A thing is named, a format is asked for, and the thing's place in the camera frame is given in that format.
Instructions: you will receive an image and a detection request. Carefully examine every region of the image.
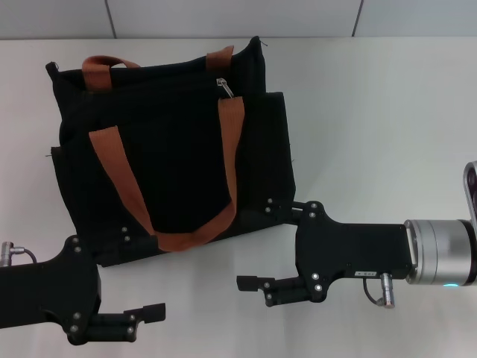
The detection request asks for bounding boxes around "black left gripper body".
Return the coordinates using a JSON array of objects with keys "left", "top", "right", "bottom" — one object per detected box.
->
[{"left": 0, "top": 235, "right": 102, "bottom": 346}]

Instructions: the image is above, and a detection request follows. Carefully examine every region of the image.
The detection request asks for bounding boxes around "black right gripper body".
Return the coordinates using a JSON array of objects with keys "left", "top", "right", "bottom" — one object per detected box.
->
[{"left": 295, "top": 201, "right": 415, "bottom": 304}]

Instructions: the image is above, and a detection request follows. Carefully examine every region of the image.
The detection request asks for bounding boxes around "black bag with orange handles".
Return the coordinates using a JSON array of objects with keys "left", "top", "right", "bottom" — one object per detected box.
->
[{"left": 44, "top": 36, "right": 297, "bottom": 269}]

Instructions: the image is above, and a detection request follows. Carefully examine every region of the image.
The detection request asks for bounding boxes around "silver zipper pull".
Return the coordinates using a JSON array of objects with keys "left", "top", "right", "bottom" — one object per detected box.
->
[{"left": 215, "top": 77, "right": 235, "bottom": 100}]

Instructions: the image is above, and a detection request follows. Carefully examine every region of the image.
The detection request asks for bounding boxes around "right arm black plug cable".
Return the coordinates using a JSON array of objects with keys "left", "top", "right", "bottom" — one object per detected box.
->
[{"left": 363, "top": 271, "right": 396, "bottom": 309}]

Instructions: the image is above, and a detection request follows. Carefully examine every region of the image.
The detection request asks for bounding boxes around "arm black plug cable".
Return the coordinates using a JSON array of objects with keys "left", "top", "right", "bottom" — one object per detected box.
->
[
  {"left": 0, "top": 241, "right": 38, "bottom": 268},
  {"left": 363, "top": 271, "right": 396, "bottom": 309}
]

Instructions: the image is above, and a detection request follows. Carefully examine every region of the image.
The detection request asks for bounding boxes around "left arm black plug cable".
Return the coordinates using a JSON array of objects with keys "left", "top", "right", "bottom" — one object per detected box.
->
[{"left": 0, "top": 241, "right": 38, "bottom": 268}]

